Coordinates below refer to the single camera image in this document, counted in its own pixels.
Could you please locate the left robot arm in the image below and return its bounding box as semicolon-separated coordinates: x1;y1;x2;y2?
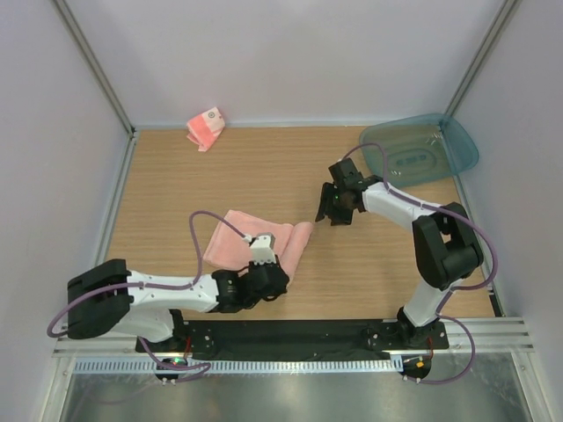
67;259;289;352

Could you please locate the small pink cloth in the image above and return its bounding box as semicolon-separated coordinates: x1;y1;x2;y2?
186;107;225;152

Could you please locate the right aluminium frame post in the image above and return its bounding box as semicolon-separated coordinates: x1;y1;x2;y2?
444;0;522;116

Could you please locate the left aluminium frame post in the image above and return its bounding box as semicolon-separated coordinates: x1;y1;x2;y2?
55;0;135;135

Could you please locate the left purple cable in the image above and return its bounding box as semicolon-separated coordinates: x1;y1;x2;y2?
47;210;254;382

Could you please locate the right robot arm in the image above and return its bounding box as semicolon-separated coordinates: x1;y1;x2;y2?
316;158;484;348

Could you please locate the aluminium frame post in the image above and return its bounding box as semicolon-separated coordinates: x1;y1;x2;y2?
444;0;522;116
55;0;135;135

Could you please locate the slotted cable duct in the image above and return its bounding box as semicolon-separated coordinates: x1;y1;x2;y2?
73;356;403;375

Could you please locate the aluminium front rail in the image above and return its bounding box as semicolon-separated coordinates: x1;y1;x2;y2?
52;316;536;358

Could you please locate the teal plastic tray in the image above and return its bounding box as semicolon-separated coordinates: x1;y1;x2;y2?
359;113;479;188

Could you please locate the large pink towel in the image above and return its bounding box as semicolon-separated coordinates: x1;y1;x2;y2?
203;210;313;278

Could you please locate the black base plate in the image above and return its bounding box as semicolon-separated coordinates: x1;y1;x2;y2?
147;319;450;357

